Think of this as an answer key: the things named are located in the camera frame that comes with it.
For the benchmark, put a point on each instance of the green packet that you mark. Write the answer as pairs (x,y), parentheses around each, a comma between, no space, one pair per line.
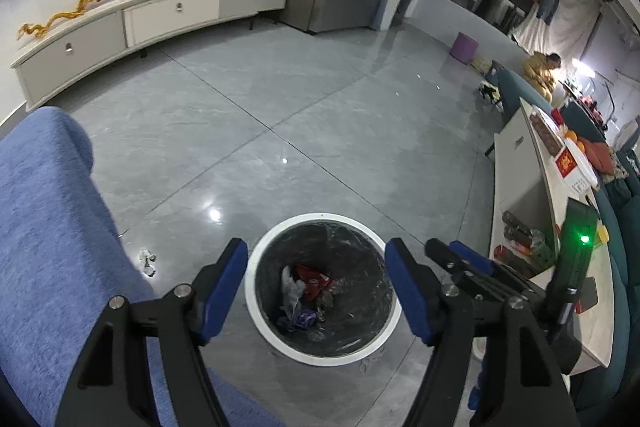
(540,247)

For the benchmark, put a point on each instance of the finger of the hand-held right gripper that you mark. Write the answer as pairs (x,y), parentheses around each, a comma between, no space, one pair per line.
(467,252)
(450,264)

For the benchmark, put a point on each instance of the red cup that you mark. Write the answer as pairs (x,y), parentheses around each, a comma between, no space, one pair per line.
(556,114)

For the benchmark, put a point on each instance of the white round trash can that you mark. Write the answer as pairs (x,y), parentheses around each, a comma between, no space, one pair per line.
(360,267)

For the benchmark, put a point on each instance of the hanging white sheet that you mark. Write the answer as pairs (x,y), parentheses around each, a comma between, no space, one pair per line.
(560,32)

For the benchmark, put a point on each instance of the orange cushion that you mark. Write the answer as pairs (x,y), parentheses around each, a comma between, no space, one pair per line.
(597,157)

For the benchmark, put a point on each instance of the gold dragon figurine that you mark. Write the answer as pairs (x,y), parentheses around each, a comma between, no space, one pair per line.
(65,14)

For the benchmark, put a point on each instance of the white plastic bag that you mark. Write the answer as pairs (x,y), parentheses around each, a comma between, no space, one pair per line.
(292,292)

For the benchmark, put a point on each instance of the dark bottle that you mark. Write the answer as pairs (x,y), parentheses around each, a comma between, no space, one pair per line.
(515,219)
(517,237)

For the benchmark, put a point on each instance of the white coffee table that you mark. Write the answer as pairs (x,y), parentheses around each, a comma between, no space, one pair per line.
(520,167)

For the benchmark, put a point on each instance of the orange fruit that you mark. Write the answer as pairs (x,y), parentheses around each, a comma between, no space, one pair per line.
(582,147)
(571,136)

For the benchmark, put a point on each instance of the purple wrapper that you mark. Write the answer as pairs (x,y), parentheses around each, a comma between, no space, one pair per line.
(300,319)

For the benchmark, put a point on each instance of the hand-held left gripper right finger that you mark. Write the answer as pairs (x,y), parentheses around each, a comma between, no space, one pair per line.
(407,292)

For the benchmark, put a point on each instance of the red snack wrapper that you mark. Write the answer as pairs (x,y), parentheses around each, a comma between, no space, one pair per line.
(312,279)

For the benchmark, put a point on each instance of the small crumpled paper scrap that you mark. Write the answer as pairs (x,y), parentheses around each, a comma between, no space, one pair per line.
(147,262)

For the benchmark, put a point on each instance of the red can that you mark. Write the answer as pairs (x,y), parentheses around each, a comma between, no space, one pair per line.
(505,252)

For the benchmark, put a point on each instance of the red and white box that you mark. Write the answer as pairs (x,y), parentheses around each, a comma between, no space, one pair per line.
(585,179)

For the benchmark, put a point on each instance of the white tv cabinet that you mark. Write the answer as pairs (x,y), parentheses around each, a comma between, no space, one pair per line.
(170,14)

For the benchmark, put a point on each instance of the brown patterned box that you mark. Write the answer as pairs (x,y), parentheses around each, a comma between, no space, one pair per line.
(546,133)

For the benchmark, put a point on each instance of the red gift box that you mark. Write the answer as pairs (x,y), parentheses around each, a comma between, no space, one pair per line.
(567,164)

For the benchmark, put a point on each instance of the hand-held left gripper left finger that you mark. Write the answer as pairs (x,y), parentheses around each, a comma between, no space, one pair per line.
(227,289)

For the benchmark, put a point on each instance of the small dark object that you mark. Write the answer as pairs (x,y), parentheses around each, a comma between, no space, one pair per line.
(489,93)

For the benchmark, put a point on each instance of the blue fabric sofa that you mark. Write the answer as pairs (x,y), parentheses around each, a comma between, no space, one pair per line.
(50,217)

